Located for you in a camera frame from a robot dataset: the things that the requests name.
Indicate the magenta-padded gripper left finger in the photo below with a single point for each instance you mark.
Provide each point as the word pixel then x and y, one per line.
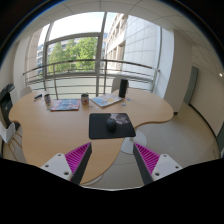
pixel 58 165

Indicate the red magazine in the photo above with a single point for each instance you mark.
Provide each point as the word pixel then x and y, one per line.
pixel 65 105

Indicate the blue round sticker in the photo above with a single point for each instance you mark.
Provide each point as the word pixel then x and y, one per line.
pixel 123 104

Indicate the black cylindrical speaker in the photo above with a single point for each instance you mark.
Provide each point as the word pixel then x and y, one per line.
pixel 123 88

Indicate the white round table base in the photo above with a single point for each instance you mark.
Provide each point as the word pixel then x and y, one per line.
pixel 133 146

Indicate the black mouse pad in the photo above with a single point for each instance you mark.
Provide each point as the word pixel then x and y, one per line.
pixel 98 128

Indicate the grey door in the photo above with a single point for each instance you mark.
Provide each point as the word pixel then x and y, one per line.
pixel 191 85

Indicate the black computer mouse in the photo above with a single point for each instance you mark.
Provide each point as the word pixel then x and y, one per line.
pixel 111 124

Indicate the white and red mug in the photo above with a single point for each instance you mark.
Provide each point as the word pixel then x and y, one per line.
pixel 85 99

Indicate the light blue magazine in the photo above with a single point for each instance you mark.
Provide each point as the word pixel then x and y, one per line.
pixel 106 99

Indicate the small dark stapler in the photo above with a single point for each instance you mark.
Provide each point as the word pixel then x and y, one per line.
pixel 38 97

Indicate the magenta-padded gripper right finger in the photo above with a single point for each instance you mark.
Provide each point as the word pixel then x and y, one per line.
pixel 165 165

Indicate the grey metal balcony railing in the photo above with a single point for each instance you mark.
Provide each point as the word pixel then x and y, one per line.
pixel 83 61

